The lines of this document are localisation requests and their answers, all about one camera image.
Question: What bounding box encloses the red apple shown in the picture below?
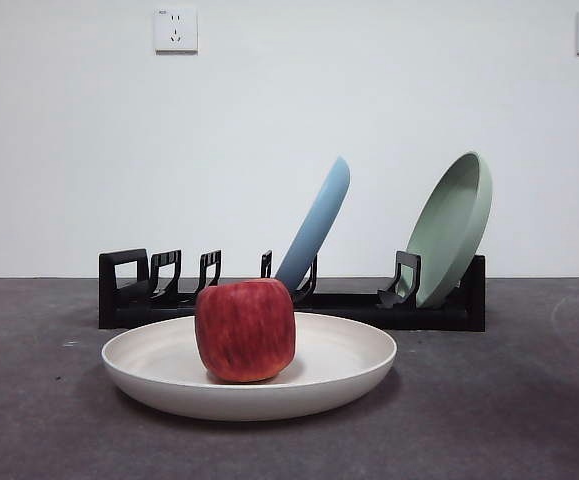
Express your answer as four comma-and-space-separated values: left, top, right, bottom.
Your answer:
194, 278, 298, 385

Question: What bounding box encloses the pale yellow plate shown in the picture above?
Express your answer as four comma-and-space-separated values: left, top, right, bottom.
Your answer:
100, 310, 399, 422

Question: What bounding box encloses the blue plate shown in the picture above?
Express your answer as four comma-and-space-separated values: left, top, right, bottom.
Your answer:
273, 155, 352, 292

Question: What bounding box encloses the black plate rack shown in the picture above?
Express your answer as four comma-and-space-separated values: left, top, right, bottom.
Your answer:
97, 248, 487, 332

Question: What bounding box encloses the green plate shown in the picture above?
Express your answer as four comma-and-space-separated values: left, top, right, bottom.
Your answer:
405, 151, 494, 309

